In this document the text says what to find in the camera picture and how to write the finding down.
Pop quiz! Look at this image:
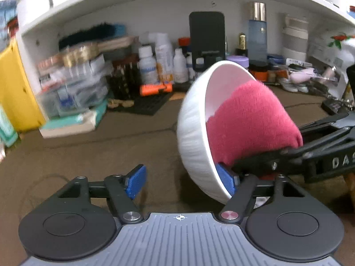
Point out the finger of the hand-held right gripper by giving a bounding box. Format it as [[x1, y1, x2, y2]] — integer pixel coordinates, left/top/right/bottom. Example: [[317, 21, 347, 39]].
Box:
[[231, 147, 308, 176], [298, 111, 355, 145]]

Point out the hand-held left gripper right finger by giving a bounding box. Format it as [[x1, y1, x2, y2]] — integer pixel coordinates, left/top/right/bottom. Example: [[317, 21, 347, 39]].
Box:
[[216, 163, 310, 223]]

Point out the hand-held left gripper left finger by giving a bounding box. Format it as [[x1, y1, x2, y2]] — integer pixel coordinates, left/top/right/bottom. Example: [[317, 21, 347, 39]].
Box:
[[57, 164, 147, 223]]

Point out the pink cloth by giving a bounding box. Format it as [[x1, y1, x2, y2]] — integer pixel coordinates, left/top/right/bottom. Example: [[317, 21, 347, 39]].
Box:
[[206, 80, 304, 167]]

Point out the white bowl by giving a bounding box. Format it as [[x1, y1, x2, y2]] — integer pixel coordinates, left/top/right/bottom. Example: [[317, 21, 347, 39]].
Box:
[[177, 60, 278, 205]]

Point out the pink small device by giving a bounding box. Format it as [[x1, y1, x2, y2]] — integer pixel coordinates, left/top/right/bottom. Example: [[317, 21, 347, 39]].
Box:
[[288, 70, 315, 84]]

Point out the strawberry print white bag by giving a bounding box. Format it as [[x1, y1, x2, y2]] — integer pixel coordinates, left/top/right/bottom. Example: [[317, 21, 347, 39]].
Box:
[[306, 32, 355, 100]]

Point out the brown crumpled wrapper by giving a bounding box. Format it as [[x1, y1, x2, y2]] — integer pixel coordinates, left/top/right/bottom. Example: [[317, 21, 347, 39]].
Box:
[[108, 98, 135, 109]]

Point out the teal notebook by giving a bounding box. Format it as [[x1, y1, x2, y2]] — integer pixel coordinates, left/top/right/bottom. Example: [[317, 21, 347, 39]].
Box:
[[39, 100, 108, 139]]

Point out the black orange jar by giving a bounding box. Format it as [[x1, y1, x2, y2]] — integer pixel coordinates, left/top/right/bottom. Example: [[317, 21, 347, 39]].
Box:
[[248, 62, 269, 82]]

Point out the white cylinder container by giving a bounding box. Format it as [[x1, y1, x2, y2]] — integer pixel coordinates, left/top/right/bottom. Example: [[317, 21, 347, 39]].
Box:
[[282, 14, 309, 60]]

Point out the orange packet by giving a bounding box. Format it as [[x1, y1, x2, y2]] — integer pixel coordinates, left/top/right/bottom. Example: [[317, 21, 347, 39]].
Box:
[[139, 82, 173, 96]]

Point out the row of dark vials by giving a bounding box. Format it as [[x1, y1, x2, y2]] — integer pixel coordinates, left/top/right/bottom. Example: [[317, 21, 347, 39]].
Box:
[[107, 57, 140, 100]]

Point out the clear plastic organizer box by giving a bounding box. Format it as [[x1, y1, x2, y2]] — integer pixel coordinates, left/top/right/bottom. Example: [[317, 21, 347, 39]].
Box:
[[36, 73, 108, 117]]

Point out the purple lid toothpick jar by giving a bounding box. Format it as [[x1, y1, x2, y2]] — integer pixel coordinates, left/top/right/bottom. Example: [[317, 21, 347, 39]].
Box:
[[227, 55, 249, 70]]

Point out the blue toner bottle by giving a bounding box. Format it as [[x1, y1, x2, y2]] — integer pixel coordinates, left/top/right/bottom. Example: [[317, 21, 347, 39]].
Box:
[[248, 2, 267, 61]]

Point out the white medicine bottle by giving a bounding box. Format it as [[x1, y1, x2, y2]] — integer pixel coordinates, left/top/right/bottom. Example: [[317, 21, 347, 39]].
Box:
[[138, 46, 158, 85]]

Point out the dark gold cap bottle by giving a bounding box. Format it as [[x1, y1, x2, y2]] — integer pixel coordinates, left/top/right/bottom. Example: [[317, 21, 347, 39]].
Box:
[[236, 33, 248, 57]]

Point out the blue label white bottle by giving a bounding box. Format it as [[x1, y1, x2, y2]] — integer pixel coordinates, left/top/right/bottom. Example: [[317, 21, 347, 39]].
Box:
[[186, 53, 196, 81]]

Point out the small white bottle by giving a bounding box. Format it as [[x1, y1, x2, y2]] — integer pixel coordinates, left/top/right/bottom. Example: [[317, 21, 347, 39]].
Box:
[[173, 48, 189, 84]]

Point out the white striped box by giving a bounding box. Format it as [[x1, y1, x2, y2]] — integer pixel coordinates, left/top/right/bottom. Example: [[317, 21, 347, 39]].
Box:
[[39, 54, 106, 88]]

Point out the white spray can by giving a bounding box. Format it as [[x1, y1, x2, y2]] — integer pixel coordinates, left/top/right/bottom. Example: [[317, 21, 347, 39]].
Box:
[[154, 33, 175, 84]]

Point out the gold round tin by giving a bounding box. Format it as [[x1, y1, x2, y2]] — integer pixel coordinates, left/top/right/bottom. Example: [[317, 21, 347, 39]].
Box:
[[61, 44, 99, 66]]

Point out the green glass bottle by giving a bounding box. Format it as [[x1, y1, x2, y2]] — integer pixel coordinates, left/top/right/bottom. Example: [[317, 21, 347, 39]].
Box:
[[0, 104, 18, 148]]

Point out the beige oval container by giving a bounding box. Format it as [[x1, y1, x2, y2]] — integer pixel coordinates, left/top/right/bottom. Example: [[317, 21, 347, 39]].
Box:
[[97, 36, 139, 52]]

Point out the orange cap bottle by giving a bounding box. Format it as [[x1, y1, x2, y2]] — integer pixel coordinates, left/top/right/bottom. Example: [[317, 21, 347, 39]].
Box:
[[178, 37, 191, 53]]

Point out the black phone stand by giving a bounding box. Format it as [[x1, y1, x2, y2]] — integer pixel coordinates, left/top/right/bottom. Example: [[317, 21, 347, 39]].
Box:
[[189, 12, 226, 72]]

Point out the yellow plastic box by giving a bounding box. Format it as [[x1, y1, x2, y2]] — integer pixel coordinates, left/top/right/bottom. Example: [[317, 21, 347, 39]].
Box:
[[0, 40, 46, 132]]

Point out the pink round tin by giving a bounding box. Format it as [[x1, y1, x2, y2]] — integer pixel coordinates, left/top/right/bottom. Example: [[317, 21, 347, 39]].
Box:
[[37, 55, 65, 71]]

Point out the blue sponge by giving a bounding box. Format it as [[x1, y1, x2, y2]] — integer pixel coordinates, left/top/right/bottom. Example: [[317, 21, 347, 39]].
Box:
[[112, 24, 127, 37]]

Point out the black shoe brush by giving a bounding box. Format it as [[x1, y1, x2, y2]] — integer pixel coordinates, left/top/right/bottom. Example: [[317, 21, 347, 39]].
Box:
[[58, 23, 117, 50]]

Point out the orange lid white jar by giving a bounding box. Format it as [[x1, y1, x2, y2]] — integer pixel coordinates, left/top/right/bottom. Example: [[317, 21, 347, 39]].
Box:
[[17, 0, 53, 24]]

